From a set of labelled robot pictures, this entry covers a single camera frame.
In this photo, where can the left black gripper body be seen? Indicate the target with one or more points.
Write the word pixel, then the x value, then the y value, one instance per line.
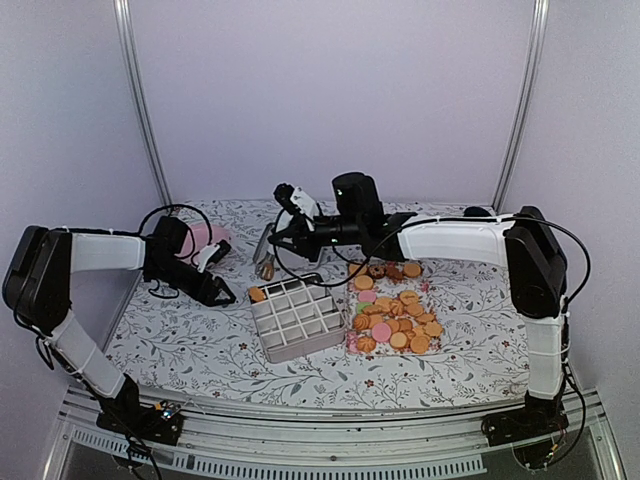
pixel 197 290

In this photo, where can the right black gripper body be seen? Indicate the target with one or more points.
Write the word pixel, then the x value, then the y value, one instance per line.
pixel 306 242

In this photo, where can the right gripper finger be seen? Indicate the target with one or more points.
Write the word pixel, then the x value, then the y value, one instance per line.
pixel 287 251
pixel 285 236

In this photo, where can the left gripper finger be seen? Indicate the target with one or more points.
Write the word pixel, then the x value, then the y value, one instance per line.
pixel 218 301
pixel 221 289

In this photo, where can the orange round cookie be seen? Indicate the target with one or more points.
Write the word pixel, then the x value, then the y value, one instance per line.
pixel 256 294

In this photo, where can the metal tongs white handle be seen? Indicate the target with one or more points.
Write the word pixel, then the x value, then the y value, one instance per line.
pixel 267 262

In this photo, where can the metal divided cookie tin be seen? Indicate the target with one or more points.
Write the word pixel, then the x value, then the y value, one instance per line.
pixel 298 317

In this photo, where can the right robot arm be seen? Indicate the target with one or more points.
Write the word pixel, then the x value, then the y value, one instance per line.
pixel 524 244

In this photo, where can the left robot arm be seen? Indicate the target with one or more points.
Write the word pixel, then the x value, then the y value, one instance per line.
pixel 41 284

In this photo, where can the metal tin lid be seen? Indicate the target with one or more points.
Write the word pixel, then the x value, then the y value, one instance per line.
pixel 290 260

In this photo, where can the pink plate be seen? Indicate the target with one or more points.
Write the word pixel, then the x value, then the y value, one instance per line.
pixel 197 238

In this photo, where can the floral tablecloth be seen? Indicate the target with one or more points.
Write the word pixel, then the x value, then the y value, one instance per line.
pixel 180 345

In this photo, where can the chocolate donut cookie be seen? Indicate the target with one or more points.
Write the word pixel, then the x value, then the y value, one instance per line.
pixel 377 271

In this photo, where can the floral cookie tray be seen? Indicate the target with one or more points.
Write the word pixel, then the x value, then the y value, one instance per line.
pixel 401 303

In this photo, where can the pink round cookie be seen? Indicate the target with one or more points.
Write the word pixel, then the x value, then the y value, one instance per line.
pixel 381 332

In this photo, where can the swirl butter cookie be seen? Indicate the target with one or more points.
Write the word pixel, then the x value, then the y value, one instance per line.
pixel 366 344

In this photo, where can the dark blue mug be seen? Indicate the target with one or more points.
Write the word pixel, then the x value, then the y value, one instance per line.
pixel 476 212

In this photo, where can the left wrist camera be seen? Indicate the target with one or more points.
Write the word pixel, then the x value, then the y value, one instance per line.
pixel 212 254

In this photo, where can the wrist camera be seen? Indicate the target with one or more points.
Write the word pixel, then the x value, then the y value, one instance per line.
pixel 212 254
pixel 297 206

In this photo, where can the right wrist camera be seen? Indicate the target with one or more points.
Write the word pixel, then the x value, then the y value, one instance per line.
pixel 297 206

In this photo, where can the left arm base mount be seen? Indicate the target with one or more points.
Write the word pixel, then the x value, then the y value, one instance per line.
pixel 140 422

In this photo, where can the front aluminium rail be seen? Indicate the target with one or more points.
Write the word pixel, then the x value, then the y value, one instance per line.
pixel 224 439

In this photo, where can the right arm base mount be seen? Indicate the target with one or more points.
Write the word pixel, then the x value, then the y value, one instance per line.
pixel 541 426

